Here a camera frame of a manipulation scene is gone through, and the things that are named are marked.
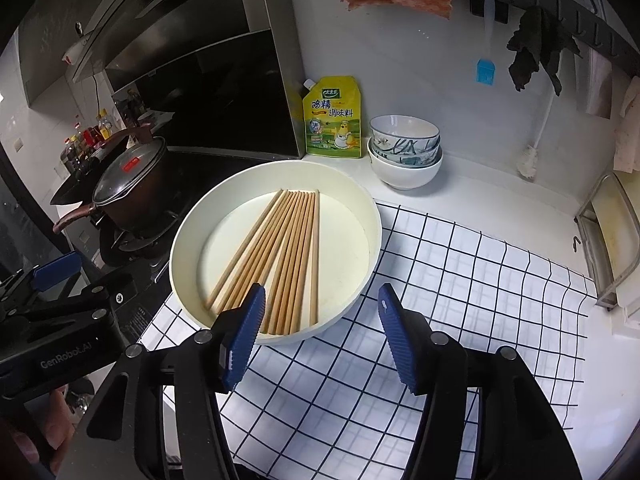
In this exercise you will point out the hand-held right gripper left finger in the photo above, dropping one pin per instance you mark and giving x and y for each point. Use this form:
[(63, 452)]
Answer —
[(245, 340)]

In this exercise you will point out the plain white bowl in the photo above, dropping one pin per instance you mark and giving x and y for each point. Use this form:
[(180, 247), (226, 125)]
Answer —
[(405, 177)]

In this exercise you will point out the beige hanging towel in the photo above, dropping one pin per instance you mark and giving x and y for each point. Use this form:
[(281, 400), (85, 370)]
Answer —
[(630, 130)]

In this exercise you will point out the small white hanging gadget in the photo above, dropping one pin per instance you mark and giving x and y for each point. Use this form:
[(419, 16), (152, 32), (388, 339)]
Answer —
[(75, 52)]

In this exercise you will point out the black range hood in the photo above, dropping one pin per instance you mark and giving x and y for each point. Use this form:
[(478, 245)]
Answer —
[(200, 85)]

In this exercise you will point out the white black-grid cloth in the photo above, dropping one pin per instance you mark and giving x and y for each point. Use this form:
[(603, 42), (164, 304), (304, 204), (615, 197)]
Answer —
[(475, 310)]

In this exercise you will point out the yellow seasoning pouch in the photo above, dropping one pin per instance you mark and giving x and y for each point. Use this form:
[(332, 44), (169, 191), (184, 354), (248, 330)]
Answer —
[(332, 120)]

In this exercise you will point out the cream round basin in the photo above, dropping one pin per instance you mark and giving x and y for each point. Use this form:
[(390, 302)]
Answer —
[(345, 240)]

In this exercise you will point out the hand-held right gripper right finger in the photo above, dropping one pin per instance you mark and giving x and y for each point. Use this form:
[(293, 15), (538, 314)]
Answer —
[(400, 340)]

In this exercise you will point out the row of wooden chopsticks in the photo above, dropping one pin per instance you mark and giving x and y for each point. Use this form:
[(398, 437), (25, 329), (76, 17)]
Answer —
[(295, 260)]

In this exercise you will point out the white wall socket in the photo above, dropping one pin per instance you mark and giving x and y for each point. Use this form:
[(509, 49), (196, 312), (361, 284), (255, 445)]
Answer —
[(17, 144)]

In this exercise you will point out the translucent plastic bag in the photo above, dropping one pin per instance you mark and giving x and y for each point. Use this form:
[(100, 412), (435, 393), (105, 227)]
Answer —
[(595, 85)]

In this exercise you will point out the brown pot with glass lid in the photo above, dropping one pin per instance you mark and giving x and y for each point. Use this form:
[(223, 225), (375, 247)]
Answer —
[(135, 195)]

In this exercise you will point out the black hanging cloth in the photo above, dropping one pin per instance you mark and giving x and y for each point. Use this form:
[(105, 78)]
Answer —
[(535, 45)]

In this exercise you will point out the blue patterned bowl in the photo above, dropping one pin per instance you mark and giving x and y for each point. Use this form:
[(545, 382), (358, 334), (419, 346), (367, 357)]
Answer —
[(400, 130), (425, 159)]

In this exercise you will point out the black wall hook rail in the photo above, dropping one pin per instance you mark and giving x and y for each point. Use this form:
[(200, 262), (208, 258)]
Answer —
[(565, 10)]

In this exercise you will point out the person's left hand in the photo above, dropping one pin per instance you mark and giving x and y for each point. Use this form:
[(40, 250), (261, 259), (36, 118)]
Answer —
[(55, 415)]

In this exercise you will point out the stainless steel board rack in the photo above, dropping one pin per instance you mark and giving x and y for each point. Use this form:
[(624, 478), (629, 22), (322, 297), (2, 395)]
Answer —
[(605, 302)]

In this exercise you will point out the small black hook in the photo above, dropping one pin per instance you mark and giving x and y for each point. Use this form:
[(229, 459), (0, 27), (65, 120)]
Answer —
[(576, 246)]

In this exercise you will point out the group of condiment bottles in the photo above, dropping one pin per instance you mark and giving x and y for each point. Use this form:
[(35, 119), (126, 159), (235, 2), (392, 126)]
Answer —
[(100, 132)]

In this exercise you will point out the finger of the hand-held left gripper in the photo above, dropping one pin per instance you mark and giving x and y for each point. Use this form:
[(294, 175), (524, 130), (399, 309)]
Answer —
[(115, 287), (55, 270)]

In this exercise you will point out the blue silicone brush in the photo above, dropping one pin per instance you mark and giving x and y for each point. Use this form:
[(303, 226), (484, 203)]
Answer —
[(485, 72)]

